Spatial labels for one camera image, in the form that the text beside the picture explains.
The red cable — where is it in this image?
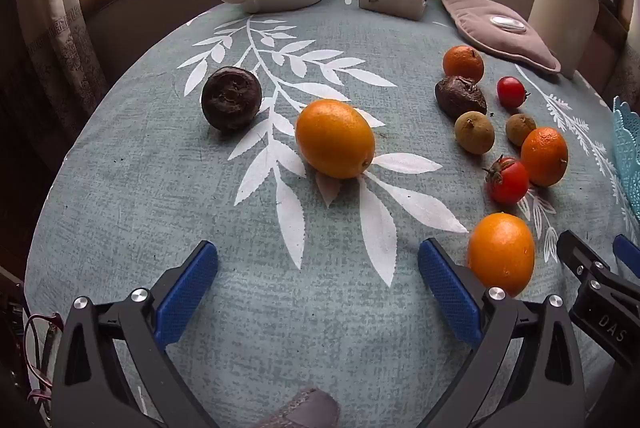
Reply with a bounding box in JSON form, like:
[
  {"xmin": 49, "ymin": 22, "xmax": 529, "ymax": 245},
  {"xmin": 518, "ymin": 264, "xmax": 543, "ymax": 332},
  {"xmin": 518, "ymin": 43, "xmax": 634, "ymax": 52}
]
[{"xmin": 22, "ymin": 313, "xmax": 63, "ymax": 404}]

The small mandarin orange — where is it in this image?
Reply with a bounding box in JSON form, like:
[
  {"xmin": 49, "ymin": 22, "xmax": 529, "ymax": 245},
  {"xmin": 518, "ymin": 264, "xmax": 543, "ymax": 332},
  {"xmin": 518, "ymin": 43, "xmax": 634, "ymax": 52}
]
[
  {"xmin": 443, "ymin": 45, "xmax": 485, "ymax": 83},
  {"xmin": 520, "ymin": 127, "xmax": 570, "ymax": 187}
]

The cream thermos jug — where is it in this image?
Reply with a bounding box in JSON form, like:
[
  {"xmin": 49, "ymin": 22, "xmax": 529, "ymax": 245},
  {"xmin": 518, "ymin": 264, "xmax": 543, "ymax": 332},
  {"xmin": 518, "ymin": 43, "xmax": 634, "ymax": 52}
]
[{"xmin": 527, "ymin": 0, "xmax": 600, "ymax": 79}]

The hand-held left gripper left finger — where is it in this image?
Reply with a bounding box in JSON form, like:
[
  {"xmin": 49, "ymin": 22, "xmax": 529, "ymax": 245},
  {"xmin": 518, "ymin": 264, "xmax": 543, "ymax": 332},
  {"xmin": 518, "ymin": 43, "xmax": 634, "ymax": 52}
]
[{"xmin": 52, "ymin": 241, "xmax": 221, "ymax": 428}]

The teal leaf print tablecloth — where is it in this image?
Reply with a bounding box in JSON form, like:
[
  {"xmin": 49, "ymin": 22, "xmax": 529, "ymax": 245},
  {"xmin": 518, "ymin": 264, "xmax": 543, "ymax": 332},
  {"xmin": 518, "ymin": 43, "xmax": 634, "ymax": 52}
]
[{"xmin": 24, "ymin": 0, "xmax": 640, "ymax": 428}]

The beige patterned curtain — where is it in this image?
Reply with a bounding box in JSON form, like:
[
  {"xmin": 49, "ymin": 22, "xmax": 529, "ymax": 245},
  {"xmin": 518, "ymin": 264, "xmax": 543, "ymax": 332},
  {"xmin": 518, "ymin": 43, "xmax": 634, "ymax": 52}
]
[
  {"xmin": 15, "ymin": 0, "xmax": 108, "ymax": 134},
  {"xmin": 602, "ymin": 0, "xmax": 640, "ymax": 109}
]

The pink hot water bag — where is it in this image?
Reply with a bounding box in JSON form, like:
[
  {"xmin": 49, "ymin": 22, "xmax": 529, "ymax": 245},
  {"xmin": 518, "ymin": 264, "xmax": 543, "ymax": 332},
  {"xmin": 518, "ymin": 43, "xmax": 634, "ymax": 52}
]
[{"xmin": 438, "ymin": 0, "xmax": 562, "ymax": 75}]

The dark mangosteen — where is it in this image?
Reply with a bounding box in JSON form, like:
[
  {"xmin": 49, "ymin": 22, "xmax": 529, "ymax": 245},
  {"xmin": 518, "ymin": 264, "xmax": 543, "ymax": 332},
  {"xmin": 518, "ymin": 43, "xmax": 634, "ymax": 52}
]
[{"xmin": 201, "ymin": 66, "xmax": 263, "ymax": 132}]

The red tomato with calyx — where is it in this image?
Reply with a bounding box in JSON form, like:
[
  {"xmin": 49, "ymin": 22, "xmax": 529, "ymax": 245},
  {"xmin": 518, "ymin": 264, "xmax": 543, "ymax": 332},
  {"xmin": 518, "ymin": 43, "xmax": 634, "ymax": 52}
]
[{"xmin": 484, "ymin": 154, "xmax": 530, "ymax": 205}]

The kiwi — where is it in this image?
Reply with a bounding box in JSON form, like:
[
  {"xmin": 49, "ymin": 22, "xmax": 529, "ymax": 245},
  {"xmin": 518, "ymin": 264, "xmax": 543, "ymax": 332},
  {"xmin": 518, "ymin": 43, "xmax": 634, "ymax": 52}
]
[
  {"xmin": 454, "ymin": 111, "xmax": 496, "ymax": 155},
  {"xmin": 505, "ymin": 113, "xmax": 538, "ymax": 147}
]

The light blue plastic basket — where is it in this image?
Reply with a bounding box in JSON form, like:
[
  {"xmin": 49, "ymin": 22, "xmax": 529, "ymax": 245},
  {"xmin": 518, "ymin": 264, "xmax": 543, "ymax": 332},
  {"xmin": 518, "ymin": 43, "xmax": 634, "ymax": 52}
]
[{"xmin": 612, "ymin": 96, "xmax": 640, "ymax": 221}]

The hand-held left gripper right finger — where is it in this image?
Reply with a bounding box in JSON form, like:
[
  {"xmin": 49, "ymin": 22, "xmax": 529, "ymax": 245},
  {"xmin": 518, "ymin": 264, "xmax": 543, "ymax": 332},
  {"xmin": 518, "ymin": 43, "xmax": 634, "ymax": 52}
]
[{"xmin": 417, "ymin": 237, "xmax": 588, "ymax": 428}]

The lumpy dark water chestnut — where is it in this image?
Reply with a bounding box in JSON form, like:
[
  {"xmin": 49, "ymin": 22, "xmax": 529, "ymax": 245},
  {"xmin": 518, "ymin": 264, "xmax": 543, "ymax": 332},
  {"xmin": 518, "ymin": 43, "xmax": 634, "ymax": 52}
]
[{"xmin": 434, "ymin": 76, "xmax": 488, "ymax": 119}]

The person's left forearm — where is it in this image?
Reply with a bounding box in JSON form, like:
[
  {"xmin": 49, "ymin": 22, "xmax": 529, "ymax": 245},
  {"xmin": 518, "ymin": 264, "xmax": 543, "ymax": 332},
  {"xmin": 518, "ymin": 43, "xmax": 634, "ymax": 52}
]
[{"xmin": 250, "ymin": 388, "xmax": 342, "ymax": 428}]

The red cherry tomato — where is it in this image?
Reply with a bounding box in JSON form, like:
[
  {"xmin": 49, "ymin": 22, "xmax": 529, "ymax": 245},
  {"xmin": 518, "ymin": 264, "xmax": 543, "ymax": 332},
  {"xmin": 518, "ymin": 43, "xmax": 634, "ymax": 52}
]
[{"xmin": 496, "ymin": 76, "xmax": 530, "ymax": 109}]

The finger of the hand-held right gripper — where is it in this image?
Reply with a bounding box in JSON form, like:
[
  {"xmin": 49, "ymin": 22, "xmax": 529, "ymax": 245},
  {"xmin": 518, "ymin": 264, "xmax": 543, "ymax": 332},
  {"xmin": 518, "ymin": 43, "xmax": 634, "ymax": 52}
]
[
  {"xmin": 556, "ymin": 231, "xmax": 640, "ymax": 371},
  {"xmin": 613, "ymin": 234, "xmax": 640, "ymax": 279}
]

